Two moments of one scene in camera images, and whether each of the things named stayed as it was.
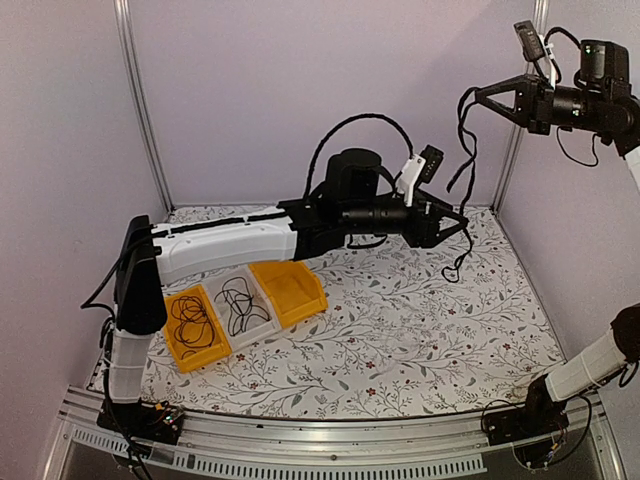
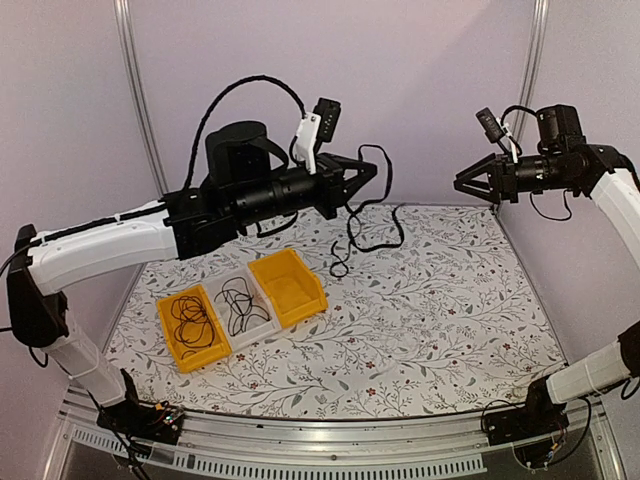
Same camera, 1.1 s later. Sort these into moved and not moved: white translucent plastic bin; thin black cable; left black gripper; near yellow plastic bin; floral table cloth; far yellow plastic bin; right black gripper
Moved: right black gripper; left black gripper
Not moved: far yellow plastic bin; floral table cloth; near yellow plastic bin; white translucent plastic bin; thin black cable
